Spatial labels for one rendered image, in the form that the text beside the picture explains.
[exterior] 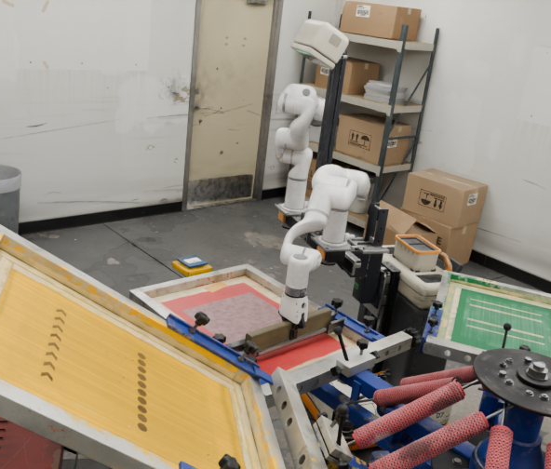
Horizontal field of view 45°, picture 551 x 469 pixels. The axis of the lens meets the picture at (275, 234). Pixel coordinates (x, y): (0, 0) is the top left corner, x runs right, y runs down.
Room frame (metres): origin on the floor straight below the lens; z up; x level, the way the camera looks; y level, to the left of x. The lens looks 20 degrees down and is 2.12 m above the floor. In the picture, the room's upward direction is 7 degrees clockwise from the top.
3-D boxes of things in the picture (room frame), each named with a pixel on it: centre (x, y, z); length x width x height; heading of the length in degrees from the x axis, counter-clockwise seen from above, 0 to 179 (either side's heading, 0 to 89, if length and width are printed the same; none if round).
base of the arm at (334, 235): (2.69, -0.26, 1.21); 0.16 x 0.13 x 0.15; 114
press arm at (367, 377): (1.78, -0.34, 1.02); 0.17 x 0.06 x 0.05; 43
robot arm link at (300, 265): (2.08, -0.11, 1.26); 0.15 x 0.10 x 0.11; 166
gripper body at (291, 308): (2.05, -0.09, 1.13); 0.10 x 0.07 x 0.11; 43
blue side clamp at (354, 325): (2.21, -0.32, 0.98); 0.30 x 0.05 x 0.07; 43
